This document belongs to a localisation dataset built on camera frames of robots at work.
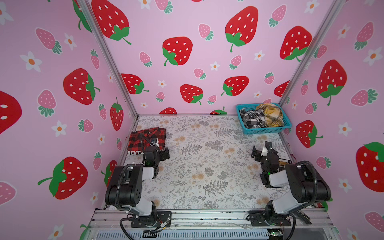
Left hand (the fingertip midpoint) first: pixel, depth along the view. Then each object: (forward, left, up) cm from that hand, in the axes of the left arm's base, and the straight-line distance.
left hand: (160, 148), depth 95 cm
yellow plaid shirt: (+26, -80, +6) cm, 84 cm away
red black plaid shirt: (+7, +17, -2) cm, 19 cm away
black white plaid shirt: (+23, -65, +4) cm, 69 cm away
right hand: (-1, -65, +4) cm, 66 cm away
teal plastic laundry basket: (+17, -88, +4) cm, 90 cm away
